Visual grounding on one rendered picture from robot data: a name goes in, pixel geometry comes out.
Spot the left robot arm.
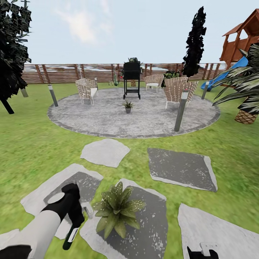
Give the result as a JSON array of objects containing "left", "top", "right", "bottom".
[{"left": 0, "top": 183, "right": 94, "bottom": 259}]

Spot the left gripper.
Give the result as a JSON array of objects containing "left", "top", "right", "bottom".
[{"left": 68, "top": 204, "right": 85, "bottom": 228}]

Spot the insectifuge atomizer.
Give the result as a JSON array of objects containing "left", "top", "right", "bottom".
[{"left": 62, "top": 226, "right": 79, "bottom": 251}]

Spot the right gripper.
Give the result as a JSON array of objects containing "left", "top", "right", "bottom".
[{"left": 187, "top": 247, "right": 218, "bottom": 259}]

